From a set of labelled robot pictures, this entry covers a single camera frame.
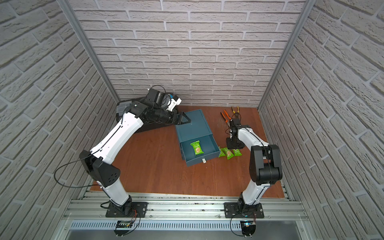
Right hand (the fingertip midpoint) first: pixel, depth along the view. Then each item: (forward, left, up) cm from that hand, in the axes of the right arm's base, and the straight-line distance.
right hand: (236, 146), depth 93 cm
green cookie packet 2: (-6, +25, +13) cm, 29 cm away
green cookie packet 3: (-3, -1, -4) cm, 4 cm away
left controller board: (-38, +64, -5) cm, 74 cm away
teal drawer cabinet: (+4, +24, +18) cm, 30 cm away
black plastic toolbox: (+28, +74, +14) cm, 80 cm away
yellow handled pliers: (+32, -9, -4) cm, 33 cm away
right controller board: (-42, +3, -4) cm, 42 cm away
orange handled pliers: (+29, 0, -3) cm, 29 cm away
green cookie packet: (-3, +6, -1) cm, 7 cm away
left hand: (+2, +29, +27) cm, 40 cm away
